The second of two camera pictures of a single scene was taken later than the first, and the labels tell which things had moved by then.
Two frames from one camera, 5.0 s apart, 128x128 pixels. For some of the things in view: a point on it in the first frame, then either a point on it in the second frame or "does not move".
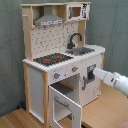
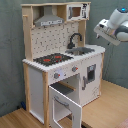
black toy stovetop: (51, 59) does not move
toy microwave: (78, 11) does not move
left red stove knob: (56, 75) does not move
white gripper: (111, 78) -> (110, 35)
